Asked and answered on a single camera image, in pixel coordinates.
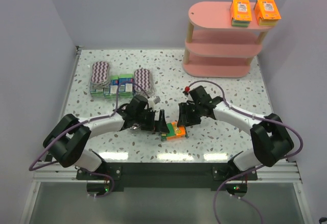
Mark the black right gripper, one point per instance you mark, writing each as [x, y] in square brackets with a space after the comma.
[190, 113]

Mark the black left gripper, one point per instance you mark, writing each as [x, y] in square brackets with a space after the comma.
[155, 121]

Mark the orange green Sponge Daddy box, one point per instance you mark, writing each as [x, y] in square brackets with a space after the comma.
[175, 132]

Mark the purple striped sponge pack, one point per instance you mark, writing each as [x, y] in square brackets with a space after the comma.
[135, 127]
[99, 74]
[143, 81]

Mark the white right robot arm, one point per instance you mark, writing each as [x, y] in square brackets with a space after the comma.
[270, 139]

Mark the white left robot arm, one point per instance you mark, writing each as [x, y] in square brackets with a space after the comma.
[67, 141]

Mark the pink three-tier shelf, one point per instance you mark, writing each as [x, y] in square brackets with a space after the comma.
[216, 49]

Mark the blue green sponge pack right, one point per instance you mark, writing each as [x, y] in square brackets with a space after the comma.
[126, 85]

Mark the blue green sponge pack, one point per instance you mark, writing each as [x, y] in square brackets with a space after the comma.
[96, 92]
[110, 90]
[126, 85]

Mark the blue green sponge pack middle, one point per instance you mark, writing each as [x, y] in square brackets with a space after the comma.
[110, 90]

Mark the blue green sponge pack left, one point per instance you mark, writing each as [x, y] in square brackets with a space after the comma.
[96, 92]

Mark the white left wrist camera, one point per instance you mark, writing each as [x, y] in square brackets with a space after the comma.
[154, 100]

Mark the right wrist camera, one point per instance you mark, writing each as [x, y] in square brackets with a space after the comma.
[188, 93]

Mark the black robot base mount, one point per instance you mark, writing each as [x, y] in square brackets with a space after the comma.
[157, 175]

